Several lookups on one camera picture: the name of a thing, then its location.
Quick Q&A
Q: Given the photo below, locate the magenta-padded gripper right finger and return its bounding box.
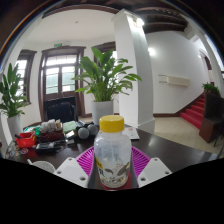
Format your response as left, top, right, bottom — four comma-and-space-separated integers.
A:
129, 146, 173, 189

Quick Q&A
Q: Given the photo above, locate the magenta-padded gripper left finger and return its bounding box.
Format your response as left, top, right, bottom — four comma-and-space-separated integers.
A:
54, 146, 100, 189

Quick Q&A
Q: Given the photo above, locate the clear bottle with yellow cap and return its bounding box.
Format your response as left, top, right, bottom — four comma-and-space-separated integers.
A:
93, 114, 133, 190

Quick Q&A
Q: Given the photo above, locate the white speckled mug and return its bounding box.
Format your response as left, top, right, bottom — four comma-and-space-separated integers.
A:
27, 159, 56, 175

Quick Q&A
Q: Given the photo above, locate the flat black device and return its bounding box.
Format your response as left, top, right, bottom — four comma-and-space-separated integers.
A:
34, 141, 60, 155

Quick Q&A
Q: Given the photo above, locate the grey ball microphone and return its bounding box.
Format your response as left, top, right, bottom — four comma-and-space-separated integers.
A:
87, 123, 100, 136
77, 126, 90, 140

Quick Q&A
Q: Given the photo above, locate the printed paper leaflet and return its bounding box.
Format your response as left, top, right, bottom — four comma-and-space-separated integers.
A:
123, 125, 141, 141

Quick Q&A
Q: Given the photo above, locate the green notebook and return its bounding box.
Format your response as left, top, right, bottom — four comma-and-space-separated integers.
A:
62, 120, 80, 135

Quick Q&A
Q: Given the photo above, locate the brown tray with white jars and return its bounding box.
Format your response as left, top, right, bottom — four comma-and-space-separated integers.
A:
39, 118, 65, 143

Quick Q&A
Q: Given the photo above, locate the red box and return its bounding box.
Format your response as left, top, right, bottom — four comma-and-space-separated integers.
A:
15, 131, 38, 150

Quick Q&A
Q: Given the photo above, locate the black chair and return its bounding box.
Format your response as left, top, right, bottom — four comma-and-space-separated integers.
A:
43, 96, 80, 124

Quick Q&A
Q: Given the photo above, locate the red carpeted staircase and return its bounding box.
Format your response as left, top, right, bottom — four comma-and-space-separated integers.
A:
179, 96, 206, 131

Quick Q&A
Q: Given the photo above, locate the dark wooden cabinet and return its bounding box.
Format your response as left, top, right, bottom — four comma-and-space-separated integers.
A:
199, 93, 224, 145

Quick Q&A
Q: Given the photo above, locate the brown wooden double door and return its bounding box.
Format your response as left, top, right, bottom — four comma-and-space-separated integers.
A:
38, 45, 87, 122

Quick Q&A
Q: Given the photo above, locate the leafy plant in white pot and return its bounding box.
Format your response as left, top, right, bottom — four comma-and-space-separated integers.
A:
73, 46, 143, 126
0, 63, 30, 140

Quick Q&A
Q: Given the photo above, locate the small green plant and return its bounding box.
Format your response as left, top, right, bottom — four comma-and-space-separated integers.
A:
201, 82, 221, 96

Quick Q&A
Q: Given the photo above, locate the brown framed window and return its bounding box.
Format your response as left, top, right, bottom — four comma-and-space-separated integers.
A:
92, 41, 118, 65
14, 49, 38, 103

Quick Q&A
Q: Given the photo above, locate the white wall radiator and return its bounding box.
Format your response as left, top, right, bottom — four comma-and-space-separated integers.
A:
158, 73, 192, 88

